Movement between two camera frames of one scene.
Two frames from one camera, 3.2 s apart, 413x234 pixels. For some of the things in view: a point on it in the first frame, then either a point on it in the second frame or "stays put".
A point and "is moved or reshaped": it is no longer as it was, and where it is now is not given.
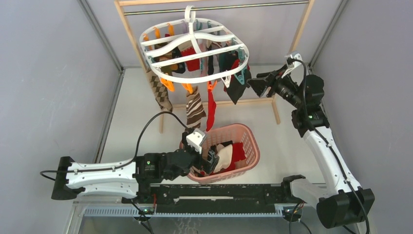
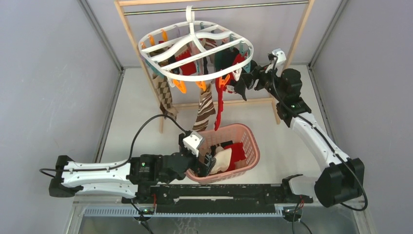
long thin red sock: (211, 109) -> (220, 102)
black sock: (236, 89) is moved or reshaped
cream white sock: (225, 154) is moved or reshaped
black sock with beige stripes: (214, 147) stays put
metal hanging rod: (217, 8) stays put
